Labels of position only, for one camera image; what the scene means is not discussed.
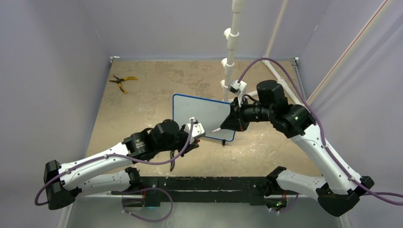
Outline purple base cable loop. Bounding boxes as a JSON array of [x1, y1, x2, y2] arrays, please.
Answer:
[[121, 187, 174, 222]]

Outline blue framed whiteboard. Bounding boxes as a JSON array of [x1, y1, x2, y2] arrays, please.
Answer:
[[172, 94, 235, 142]]

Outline wrist white camera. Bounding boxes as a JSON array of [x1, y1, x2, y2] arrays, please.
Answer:
[[185, 117, 206, 140], [227, 79, 247, 107]]

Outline black handled wire stripper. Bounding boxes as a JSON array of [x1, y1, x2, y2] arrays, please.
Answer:
[[170, 150, 176, 172]]

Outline yellow handled pliers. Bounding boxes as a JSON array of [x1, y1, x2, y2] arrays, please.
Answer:
[[109, 75, 138, 94]]

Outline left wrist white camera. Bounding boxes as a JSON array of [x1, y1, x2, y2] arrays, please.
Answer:
[[185, 117, 206, 140]]

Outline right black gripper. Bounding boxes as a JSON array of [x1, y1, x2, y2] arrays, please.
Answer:
[[221, 95, 274, 132]]

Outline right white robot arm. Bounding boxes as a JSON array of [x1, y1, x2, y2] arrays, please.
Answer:
[[220, 80, 374, 217]]

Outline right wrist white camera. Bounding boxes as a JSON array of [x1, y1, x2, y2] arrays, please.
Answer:
[[227, 79, 247, 107]]

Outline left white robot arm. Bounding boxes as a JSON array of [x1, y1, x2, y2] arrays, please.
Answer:
[[34, 117, 205, 210]]

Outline white PVC pipe frame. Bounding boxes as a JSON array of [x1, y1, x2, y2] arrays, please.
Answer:
[[221, 0, 393, 101]]

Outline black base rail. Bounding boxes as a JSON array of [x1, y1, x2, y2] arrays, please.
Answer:
[[112, 176, 286, 207]]

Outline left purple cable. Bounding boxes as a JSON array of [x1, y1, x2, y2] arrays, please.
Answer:
[[34, 119, 194, 207]]

